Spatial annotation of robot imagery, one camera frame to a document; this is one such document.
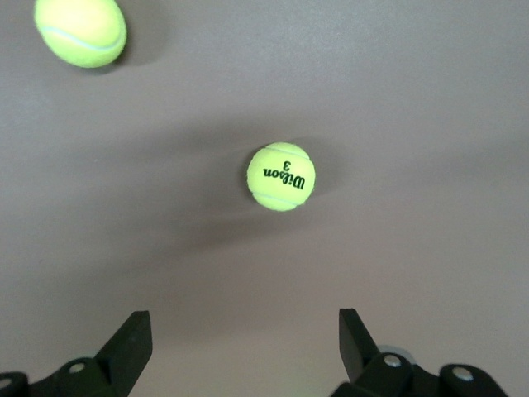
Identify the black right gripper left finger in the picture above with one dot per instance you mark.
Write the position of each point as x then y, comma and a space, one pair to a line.
124, 355

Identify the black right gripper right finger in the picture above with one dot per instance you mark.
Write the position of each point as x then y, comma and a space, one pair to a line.
359, 355

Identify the yellow Wilson tennis ball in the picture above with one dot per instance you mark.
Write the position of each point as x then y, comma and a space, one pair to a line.
281, 198
80, 33

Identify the brown table cover sheet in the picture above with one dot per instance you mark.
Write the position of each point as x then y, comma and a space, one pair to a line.
372, 103

